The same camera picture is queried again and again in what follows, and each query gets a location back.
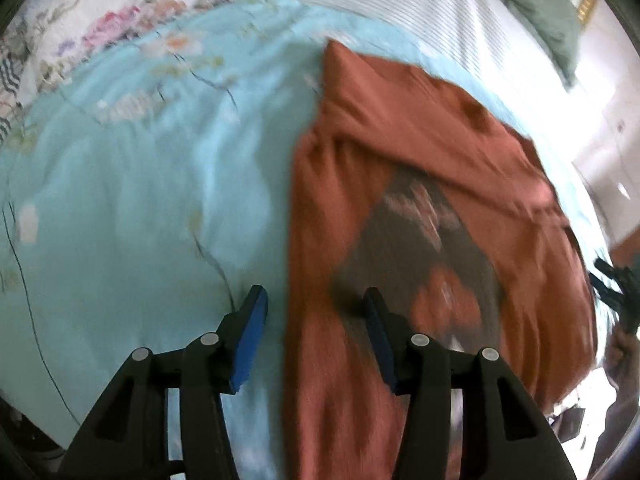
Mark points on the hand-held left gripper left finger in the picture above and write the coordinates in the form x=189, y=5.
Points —
x=248, y=340

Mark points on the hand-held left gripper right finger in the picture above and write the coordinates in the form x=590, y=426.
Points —
x=381, y=335

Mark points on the rust red printed shirt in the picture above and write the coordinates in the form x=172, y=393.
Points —
x=425, y=240

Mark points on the person's right hand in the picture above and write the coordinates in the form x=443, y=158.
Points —
x=625, y=355

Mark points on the light blue floral bed sheet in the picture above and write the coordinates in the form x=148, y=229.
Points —
x=150, y=210

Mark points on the green pillow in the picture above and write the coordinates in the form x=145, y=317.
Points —
x=535, y=5

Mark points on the white floral quilt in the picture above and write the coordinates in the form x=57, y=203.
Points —
x=85, y=25

